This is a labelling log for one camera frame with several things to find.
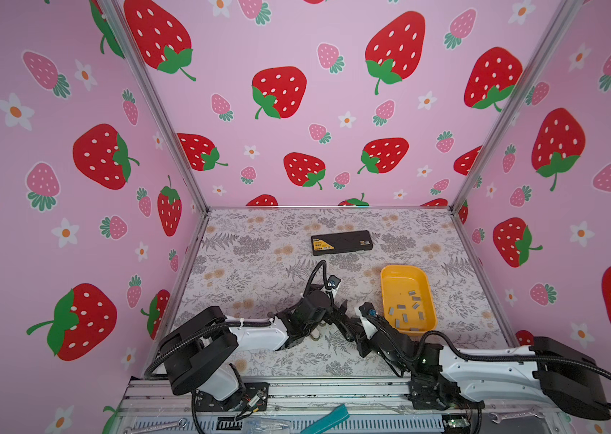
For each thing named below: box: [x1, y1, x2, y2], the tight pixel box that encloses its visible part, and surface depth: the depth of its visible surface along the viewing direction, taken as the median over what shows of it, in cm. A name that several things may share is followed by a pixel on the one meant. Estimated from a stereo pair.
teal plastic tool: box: [300, 403, 350, 434], surface depth 72 cm
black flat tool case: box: [310, 229, 374, 256], surface depth 109 cm
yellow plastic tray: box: [380, 264, 438, 337], surface depth 93 cm
